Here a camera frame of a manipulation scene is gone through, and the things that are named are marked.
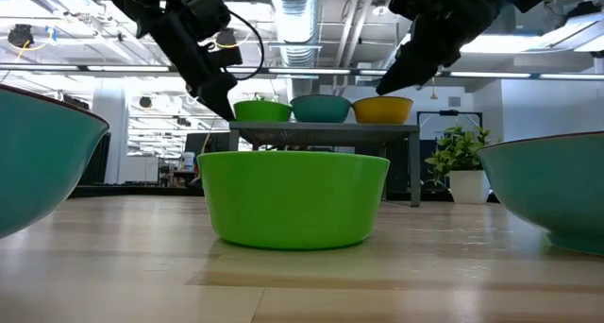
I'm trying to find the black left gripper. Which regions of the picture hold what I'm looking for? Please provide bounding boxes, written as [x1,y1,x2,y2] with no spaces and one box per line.
[150,13,239,123]

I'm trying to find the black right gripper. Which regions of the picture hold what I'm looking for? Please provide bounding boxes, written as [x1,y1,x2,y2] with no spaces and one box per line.
[376,0,518,96]

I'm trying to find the green plastic bowl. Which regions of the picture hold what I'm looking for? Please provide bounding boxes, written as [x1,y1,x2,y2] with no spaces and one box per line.
[196,150,392,251]
[232,99,294,124]

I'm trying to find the yellow floral patterned bowl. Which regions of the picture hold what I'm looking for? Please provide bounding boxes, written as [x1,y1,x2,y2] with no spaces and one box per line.
[351,95,415,126]

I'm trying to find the teal floral patterned bowl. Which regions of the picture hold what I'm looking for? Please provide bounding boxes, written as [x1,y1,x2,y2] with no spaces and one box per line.
[289,93,353,125]
[475,130,604,258]
[0,83,111,240]

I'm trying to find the black computer monitor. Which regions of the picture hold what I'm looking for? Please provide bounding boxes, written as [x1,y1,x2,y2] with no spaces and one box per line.
[184,132,231,154]

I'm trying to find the green leafy plant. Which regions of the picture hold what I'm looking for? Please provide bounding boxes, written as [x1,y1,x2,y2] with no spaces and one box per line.
[424,125,493,185]

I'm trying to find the grey metal table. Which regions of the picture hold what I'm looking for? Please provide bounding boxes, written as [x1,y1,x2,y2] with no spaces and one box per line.
[227,120,423,208]

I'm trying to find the white building pillar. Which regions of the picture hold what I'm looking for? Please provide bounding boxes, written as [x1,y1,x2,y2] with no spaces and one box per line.
[92,76,131,186]

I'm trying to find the white plant pot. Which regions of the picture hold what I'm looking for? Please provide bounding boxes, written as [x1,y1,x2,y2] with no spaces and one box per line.
[447,169,492,206]

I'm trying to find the black ceiling-mounted device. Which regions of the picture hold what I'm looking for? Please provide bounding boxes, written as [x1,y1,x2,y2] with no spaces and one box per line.
[8,24,36,49]

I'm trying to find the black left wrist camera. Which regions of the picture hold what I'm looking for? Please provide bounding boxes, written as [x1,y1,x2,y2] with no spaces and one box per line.
[214,27,244,68]

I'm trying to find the black wall-mounted frame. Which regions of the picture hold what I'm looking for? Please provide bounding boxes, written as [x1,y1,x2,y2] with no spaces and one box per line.
[416,110,484,143]

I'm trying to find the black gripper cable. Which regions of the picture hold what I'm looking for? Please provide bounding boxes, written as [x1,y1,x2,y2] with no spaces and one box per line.
[225,8,266,82]

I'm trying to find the silver ventilation duct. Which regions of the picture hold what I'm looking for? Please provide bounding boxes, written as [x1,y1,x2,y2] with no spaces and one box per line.
[268,0,323,69]

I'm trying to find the black table frame rail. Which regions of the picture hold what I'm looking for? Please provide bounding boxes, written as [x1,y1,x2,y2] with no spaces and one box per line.
[70,184,501,206]

